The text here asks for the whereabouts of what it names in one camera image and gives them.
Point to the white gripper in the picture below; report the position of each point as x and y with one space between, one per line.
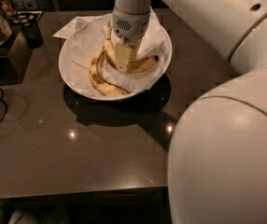
130 26

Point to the whole yellow banana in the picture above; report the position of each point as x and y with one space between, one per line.
136 66

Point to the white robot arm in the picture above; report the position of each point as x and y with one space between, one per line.
217 158

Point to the banana peel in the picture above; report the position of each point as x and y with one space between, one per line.
98 82

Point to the white bowl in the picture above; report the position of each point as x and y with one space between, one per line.
74 81

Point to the white paper liner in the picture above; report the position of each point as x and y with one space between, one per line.
83 41

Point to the black cup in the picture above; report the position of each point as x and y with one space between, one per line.
29 24

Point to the dark box stand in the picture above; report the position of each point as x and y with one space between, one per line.
14 58

